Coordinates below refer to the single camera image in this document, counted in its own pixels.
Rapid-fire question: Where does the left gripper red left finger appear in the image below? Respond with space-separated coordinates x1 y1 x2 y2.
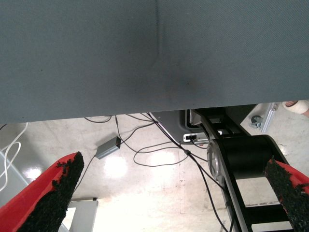
0 151 85 232

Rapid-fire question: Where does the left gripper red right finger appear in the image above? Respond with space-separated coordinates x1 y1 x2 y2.
264 156 309 232

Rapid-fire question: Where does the white cabinet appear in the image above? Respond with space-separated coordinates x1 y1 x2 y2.
59 198 99 232

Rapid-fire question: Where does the black drum with steel rim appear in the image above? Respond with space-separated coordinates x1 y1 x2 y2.
206 134 284 188

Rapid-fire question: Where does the black caster wheel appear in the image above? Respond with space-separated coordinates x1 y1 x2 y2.
250 115 264 129

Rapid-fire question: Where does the small grey metal box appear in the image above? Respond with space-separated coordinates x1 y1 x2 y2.
95 136 122 160

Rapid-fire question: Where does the person's foot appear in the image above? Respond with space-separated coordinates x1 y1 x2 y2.
281 99 309 115

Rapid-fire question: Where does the small white hub device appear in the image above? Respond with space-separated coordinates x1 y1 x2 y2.
183 133 210 145

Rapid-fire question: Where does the dark grey base panel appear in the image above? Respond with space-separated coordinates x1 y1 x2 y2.
154 110 186 143

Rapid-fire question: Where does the dark grey table cloth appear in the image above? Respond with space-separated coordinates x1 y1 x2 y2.
0 0 309 125

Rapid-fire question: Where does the black ladder-shaped base frame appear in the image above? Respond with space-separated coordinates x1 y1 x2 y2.
193 105 299 232

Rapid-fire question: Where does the thin black floor cable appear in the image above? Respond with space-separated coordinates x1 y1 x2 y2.
72 154 98 194
114 115 121 140
132 141 209 167
119 119 160 145

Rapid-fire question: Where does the white floor cable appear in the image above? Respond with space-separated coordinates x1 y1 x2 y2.
0 122 28 191

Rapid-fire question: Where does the thick black floor cable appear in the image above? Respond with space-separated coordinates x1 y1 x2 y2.
146 112 234 232

